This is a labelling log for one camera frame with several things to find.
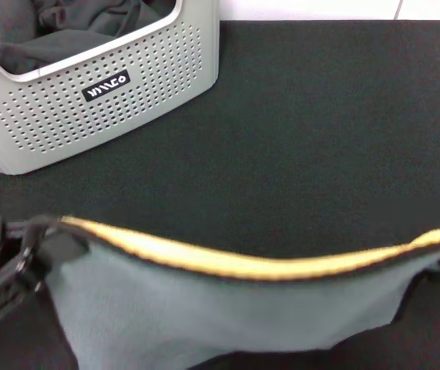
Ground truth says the grey perforated storage box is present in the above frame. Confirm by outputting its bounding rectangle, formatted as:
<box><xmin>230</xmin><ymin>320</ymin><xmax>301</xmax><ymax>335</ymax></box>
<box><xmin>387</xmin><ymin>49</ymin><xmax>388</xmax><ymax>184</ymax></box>
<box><xmin>0</xmin><ymin>0</ymin><xmax>220</xmax><ymax>177</ymax></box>

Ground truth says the black cloth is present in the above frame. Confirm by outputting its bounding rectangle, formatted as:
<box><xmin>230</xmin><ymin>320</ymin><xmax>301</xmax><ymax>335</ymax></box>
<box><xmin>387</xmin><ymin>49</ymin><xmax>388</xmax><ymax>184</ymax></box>
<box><xmin>0</xmin><ymin>0</ymin><xmax>179</xmax><ymax>76</ymax></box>

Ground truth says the yellow and grey towel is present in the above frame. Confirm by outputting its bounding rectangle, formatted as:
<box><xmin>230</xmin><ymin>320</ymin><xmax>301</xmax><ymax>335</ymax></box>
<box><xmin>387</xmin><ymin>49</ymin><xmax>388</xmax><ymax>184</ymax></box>
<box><xmin>30</xmin><ymin>215</ymin><xmax>440</xmax><ymax>370</ymax></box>

